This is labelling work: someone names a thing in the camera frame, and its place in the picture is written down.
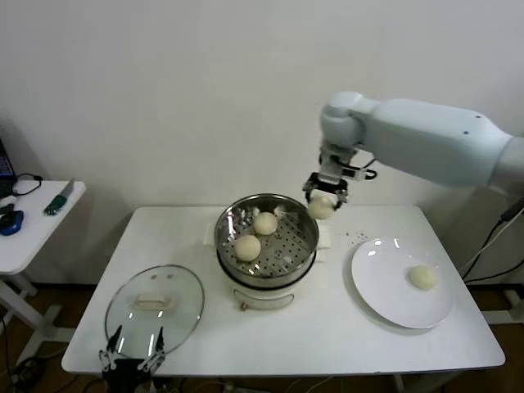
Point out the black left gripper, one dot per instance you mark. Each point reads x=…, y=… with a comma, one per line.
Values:
x=129, y=376

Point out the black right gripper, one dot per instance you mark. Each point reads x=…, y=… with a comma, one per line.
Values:
x=327, y=183

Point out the white steamed baozi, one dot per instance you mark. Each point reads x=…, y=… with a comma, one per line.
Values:
x=265, y=223
x=423, y=277
x=321, y=209
x=247, y=247

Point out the glass pot lid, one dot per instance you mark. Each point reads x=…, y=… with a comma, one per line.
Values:
x=180, y=286

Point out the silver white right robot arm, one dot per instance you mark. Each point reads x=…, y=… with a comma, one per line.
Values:
x=409, y=131

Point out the perforated steel steamer basket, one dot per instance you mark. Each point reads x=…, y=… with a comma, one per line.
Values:
x=294, y=245

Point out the white round plate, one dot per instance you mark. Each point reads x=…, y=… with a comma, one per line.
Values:
x=376, y=278

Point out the white electric cooking pot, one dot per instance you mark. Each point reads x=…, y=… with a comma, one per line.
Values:
x=262, y=296

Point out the white side table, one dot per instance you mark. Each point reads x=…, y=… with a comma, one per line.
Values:
x=41, y=229

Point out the blue computer mouse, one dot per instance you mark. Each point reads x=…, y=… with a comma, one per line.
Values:
x=10, y=223

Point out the white stand foot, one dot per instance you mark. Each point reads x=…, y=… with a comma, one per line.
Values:
x=513, y=299

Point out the laptop screen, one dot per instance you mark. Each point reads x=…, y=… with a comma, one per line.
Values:
x=6, y=163

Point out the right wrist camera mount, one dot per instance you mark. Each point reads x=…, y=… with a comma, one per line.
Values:
x=353, y=173

